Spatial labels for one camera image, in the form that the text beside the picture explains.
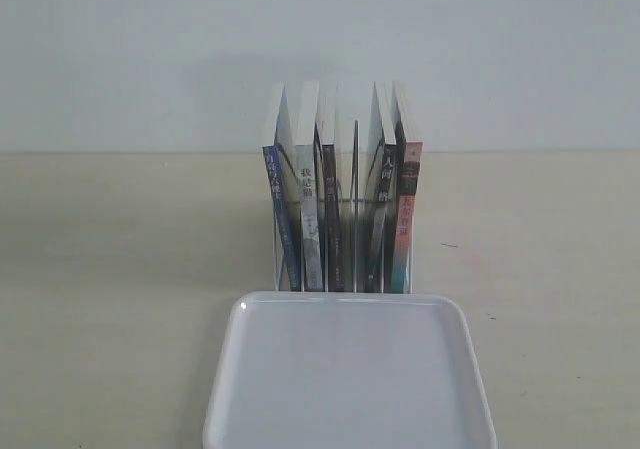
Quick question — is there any dark brown spine book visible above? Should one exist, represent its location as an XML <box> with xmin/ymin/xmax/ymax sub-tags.
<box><xmin>313</xmin><ymin>82</ymin><xmax>348</xmax><ymax>293</ymax></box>

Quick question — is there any grey white spine book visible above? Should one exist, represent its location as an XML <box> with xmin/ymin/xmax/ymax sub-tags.
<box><xmin>295</xmin><ymin>81</ymin><xmax>324</xmax><ymax>292</ymax></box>

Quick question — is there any pink red spine book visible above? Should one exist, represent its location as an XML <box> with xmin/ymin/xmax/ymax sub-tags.
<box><xmin>387</xmin><ymin>81</ymin><xmax>423</xmax><ymax>294</ymax></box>

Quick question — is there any black green spine book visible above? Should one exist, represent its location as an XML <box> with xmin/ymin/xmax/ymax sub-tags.
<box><xmin>363</xmin><ymin>81</ymin><xmax>397</xmax><ymax>293</ymax></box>

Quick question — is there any white plastic tray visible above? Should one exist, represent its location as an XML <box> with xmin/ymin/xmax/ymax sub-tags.
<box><xmin>202</xmin><ymin>291</ymin><xmax>498</xmax><ymax>448</ymax></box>

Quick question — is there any clear acrylic book rack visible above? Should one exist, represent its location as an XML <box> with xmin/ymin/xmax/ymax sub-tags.
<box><xmin>272</xmin><ymin>81</ymin><xmax>413</xmax><ymax>294</ymax></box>

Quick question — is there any blue moon cover book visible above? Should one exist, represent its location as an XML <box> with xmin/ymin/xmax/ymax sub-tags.
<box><xmin>262</xmin><ymin>83</ymin><xmax>303</xmax><ymax>291</ymax></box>

